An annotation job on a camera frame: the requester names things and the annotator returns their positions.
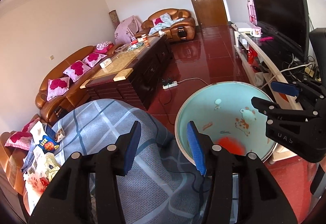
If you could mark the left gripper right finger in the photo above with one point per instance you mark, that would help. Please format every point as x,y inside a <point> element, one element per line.
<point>241,185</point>

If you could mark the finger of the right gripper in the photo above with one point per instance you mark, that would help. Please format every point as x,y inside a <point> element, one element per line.
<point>274,111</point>
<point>307,89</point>

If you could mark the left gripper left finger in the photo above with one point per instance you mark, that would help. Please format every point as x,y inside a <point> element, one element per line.
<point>85,189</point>

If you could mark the red plastic bag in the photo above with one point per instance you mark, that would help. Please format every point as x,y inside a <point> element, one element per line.
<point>35,187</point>

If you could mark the pale yellow printed bag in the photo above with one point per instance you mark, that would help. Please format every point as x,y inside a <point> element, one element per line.
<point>51,166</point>

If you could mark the red mesh net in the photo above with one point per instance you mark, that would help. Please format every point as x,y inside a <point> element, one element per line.
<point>232,145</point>

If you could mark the mint green trash bin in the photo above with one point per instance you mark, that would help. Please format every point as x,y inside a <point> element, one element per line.
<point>225,110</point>

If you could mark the white TV stand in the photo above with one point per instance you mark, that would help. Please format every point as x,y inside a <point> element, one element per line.
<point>260,69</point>

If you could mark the white rectangular box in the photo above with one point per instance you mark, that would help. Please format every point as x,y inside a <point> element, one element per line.
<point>38,163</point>

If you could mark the small brown white box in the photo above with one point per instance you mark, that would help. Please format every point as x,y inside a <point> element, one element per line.
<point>60,135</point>

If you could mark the brown leather chaise sofa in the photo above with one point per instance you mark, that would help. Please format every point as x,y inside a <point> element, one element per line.
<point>12,162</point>

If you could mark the white mug with print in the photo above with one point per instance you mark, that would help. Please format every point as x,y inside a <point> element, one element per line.
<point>255,32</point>

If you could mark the blue Look milk carton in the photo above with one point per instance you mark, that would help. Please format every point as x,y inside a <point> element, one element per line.
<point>44,137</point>

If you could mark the pink floral pillow on chaise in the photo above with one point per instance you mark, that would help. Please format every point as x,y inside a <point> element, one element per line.
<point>22,139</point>

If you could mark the black flat television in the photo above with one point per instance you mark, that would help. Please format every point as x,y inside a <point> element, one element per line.
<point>288,22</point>

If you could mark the white power strip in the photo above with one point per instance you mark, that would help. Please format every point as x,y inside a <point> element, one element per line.
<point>170,85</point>

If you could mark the long brown leather sofa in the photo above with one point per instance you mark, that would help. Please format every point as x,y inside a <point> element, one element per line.
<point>50,110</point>

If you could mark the pink floral pillow left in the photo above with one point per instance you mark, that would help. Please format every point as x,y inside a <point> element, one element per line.
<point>57,87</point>

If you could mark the brown leather armchair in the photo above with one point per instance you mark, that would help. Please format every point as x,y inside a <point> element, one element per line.
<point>183,30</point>

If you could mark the pink floral pillow middle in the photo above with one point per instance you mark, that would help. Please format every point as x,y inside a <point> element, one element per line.
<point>76,70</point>

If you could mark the light blue cloth on armchair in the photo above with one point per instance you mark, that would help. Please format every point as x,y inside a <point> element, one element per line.
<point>166,22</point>

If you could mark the dark wood coffee table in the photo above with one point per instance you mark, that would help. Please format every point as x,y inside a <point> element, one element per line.
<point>132,77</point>

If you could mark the pink floral pillow right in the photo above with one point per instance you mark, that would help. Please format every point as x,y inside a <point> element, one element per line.
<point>93,58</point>

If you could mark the white tissue box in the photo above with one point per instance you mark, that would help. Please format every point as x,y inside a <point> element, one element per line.
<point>105,63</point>

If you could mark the folded pink blanket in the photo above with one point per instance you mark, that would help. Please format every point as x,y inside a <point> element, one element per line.
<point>103,47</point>

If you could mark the pink cloth covered appliance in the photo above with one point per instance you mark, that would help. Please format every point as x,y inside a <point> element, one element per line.
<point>126,30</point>

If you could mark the tall patterned floor lamp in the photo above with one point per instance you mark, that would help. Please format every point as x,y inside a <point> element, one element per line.
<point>114,18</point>

